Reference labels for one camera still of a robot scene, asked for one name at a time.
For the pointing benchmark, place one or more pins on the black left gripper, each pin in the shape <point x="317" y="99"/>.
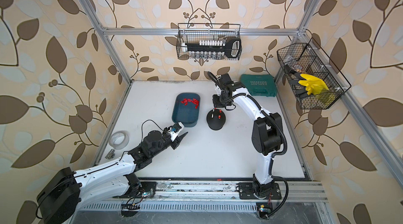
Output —
<point x="176" y="142"/>

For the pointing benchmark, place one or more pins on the clear tape roll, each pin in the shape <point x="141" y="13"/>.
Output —
<point x="119" y="140"/>

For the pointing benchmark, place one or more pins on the black socket set holder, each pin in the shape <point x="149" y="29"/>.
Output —
<point x="230" y="49"/>

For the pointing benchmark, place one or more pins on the black wire basket right wall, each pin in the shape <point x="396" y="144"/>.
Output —
<point x="306" y="59"/>

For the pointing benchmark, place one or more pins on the dark teal plastic tray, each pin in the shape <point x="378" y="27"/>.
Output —
<point x="187" y="115"/>

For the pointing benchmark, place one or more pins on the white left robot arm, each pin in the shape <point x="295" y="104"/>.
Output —
<point x="70" y="190"/>

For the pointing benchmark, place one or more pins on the black pliers in basket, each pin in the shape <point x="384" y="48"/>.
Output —
<point x="299" y="90"/>

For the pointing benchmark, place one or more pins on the black wire basket back wall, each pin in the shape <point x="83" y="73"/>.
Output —
<point x="194" y="32"/>

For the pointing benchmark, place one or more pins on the green plastic tool case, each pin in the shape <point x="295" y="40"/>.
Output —
<point x="259" y="85"/>

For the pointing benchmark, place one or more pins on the yellow rubber glove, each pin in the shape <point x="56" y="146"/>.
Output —
<point x="314" y="85"/>

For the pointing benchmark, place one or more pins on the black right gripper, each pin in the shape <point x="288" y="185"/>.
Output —
<point x="216" y="103"/>

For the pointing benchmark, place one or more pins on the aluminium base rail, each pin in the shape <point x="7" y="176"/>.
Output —
<point x="214" y="196"/>

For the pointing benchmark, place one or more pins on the black dome screw fixture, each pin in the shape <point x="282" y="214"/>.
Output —
<point x="216" y="123"/>

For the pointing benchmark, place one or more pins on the small metal bracket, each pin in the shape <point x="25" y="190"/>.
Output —
<point x="110" y="155"/>

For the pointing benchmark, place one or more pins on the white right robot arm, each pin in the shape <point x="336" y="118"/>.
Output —
<point x="267" y="136"/>

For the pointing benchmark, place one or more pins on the black wire basket wall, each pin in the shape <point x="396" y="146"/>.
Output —
<point x="194" y="32"/>
<point x="306" y="59"/>

